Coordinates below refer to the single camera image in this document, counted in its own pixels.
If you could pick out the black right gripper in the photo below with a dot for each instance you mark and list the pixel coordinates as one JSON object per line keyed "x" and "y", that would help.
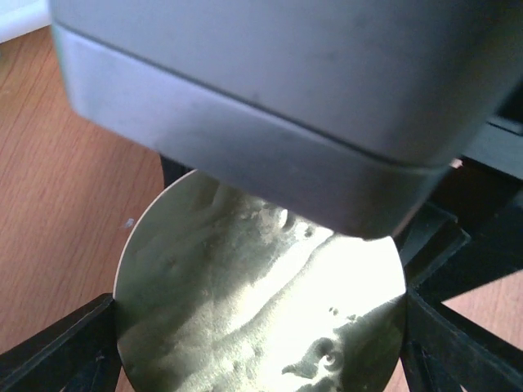
{"x": 469, "y": 232}

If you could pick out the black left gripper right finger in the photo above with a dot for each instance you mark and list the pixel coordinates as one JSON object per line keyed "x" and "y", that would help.
{"x": 444, "y": 351}

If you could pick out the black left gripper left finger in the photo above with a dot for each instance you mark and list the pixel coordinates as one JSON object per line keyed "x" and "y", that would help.
{"x": 77, "y": 353}

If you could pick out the gold metal jar lid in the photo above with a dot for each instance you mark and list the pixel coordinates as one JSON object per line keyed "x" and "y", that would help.
{"x": 217, "y": 290}

